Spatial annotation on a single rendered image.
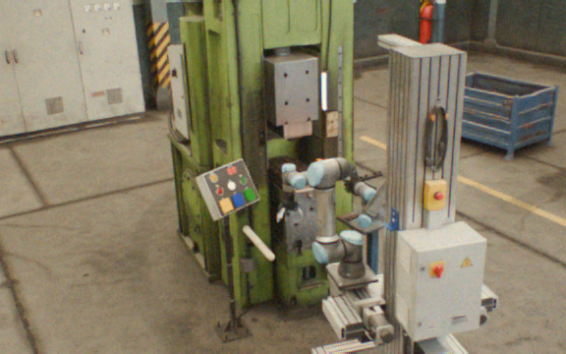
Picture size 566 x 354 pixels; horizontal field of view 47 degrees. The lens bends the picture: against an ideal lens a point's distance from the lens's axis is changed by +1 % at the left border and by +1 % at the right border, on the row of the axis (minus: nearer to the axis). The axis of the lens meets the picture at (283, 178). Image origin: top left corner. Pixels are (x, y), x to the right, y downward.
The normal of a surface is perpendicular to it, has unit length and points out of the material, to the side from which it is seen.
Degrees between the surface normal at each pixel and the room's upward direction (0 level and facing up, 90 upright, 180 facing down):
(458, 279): 90
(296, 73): 90
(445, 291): 90
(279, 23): 90
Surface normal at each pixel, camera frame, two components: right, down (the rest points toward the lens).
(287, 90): 0.40, 0.33
